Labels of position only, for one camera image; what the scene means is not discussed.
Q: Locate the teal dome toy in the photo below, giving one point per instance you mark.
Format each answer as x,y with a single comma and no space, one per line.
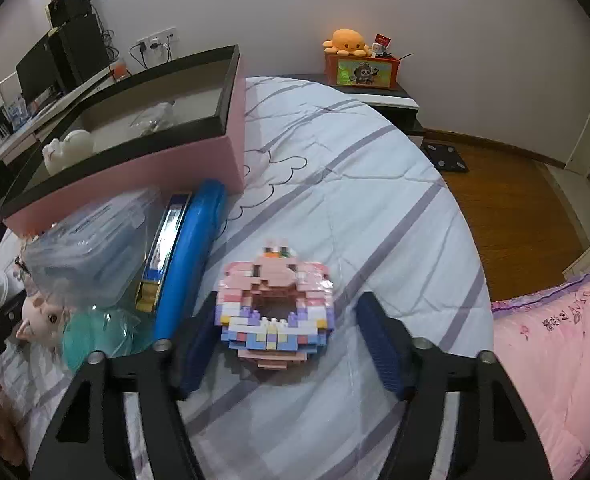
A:
115,332

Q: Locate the white desk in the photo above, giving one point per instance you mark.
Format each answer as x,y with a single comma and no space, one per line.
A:
37,128

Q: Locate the black speaker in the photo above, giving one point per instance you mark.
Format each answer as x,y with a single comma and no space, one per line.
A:
63,11

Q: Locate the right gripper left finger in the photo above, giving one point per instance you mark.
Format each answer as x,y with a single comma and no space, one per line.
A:
87,437

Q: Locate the low black white tv stand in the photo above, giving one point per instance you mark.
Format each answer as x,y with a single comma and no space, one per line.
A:
395,104

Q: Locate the orange octopus plush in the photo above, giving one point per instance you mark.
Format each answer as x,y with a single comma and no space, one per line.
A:
347,42

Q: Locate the small doll figure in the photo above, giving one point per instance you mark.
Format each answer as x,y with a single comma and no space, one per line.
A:
42,323

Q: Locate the orange storage crate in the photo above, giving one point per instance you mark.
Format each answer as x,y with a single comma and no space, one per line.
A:
349,71

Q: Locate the orange cap water bottle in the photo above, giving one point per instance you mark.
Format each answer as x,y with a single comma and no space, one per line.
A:
119,70

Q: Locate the black computer monitor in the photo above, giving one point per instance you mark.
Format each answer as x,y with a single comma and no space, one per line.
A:
37,72

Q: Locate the pink donut block model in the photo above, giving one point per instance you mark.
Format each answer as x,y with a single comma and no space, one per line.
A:
276,310

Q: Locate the blue case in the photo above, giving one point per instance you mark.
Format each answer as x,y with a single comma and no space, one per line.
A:
175,264

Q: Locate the wall power socket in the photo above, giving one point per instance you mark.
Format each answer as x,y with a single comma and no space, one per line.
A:
168,36

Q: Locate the black floor scale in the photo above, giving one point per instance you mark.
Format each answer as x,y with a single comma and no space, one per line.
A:
444,157

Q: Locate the pink patterned pillow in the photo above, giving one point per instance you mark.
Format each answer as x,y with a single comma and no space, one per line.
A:
543,342

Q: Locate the clear plastic container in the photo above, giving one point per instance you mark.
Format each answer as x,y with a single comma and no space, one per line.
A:
91,257

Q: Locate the black computer tower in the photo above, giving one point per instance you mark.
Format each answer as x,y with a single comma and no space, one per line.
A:
78,51

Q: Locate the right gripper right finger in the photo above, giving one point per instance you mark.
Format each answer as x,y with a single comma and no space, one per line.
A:
495,437

